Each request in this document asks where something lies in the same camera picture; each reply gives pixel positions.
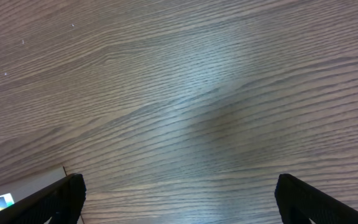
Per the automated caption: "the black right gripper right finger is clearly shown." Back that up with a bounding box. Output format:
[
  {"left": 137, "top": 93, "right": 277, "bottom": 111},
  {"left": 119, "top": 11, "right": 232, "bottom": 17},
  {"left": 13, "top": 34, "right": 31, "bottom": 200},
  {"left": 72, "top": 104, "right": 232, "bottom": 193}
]
[{"left": 275, "top": 174, "right": 358, "bottom": 224}]

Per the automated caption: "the white box pink interior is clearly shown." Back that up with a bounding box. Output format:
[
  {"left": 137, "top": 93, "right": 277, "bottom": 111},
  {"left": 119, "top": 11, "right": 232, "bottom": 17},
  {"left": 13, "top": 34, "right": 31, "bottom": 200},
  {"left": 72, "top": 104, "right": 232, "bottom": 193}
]
[{"left": 0, "top": 166, "right": 66, "bottom": 211}]

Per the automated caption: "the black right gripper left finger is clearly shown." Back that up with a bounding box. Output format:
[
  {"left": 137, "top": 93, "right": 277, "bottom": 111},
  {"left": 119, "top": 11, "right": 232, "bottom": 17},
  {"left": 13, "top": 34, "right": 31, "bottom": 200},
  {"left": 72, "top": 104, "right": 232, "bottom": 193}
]
[{"left": 0, "top": 174, "right": 86, "bottom": 224}]

